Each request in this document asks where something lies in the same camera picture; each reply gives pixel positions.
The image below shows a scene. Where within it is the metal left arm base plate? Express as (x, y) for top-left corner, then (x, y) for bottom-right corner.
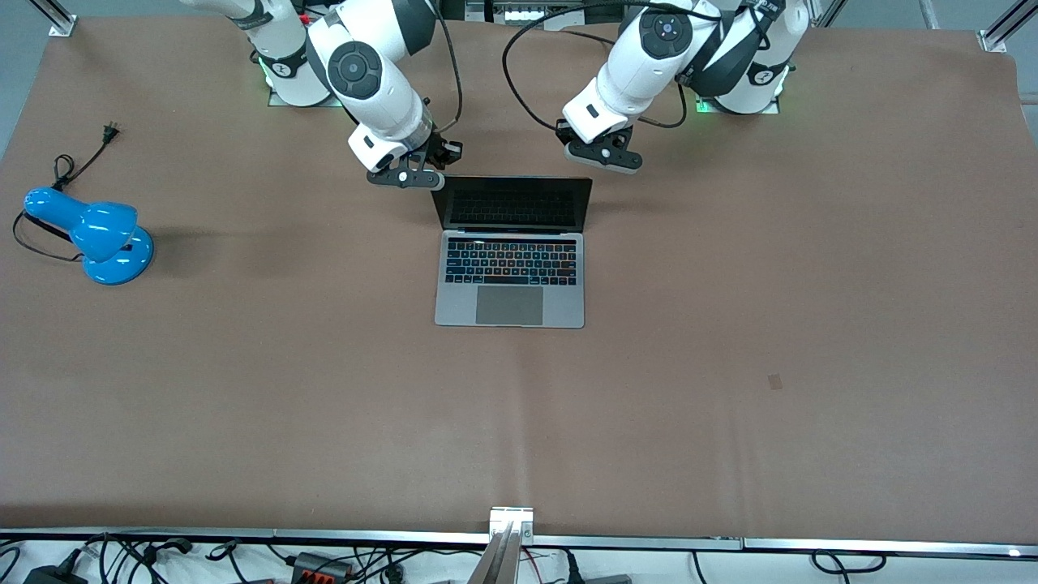
(694, 89), (782, 115)

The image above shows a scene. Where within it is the aluminium frame corner post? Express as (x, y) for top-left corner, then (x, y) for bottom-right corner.
(977, 0), (1038, 54)

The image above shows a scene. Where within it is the metal table edge rail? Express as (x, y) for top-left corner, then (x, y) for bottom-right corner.
(0, 527), (1038, 560)

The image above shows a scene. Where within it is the grey laptop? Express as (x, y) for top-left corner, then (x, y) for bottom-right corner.
(430, 174), (594, 329)

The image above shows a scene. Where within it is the aluminium profile bar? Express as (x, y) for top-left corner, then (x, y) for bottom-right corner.
(465, 506), (536, 584)

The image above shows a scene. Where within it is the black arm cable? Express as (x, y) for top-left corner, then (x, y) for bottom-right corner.
(422, 0), (465, 135)
(500, 0), (731, 132)

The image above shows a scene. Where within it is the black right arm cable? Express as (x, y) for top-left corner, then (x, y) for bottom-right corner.
(422, 0), (465, 135)

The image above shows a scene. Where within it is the black box with orange clips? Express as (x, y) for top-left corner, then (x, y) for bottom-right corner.
(290, 551), (354, 582)

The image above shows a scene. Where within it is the brown table mat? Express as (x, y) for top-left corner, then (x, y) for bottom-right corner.
(0, 15), (1024, 543)

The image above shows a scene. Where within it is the black lamp power cord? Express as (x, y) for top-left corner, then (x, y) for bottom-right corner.
(11, 122), (122, 263)

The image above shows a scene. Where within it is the black cable with connector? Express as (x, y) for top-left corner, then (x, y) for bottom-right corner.
(139, 535), (195, 566)

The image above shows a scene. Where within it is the black looped cable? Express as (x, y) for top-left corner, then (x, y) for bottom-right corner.
(811, 549), (890, 578)

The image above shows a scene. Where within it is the white power strip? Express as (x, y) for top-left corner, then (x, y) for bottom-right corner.
(465, 0), (586, 30)

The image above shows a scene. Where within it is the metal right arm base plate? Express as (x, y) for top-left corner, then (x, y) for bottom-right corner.
(267, 49), (335, 108)

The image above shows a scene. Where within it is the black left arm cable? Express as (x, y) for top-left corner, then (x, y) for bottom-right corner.
(500, 0), (731, 132)

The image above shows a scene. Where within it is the black power adapter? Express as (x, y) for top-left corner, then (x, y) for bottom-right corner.
(23, 563), (90, 584)

